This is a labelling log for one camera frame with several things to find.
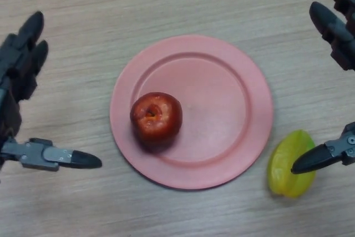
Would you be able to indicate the yellow starfruit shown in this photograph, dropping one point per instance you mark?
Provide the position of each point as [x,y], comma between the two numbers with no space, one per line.
[283,184]

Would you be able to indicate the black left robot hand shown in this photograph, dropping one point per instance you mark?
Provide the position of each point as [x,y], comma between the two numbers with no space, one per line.
[19,62]

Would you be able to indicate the red apple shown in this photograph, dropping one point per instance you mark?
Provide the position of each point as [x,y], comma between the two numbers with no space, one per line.
[156,117]

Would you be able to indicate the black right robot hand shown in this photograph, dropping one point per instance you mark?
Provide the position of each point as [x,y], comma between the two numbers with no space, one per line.
[337,34]

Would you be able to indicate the pink round plate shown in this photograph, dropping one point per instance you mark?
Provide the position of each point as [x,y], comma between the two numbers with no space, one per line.
[216,115]

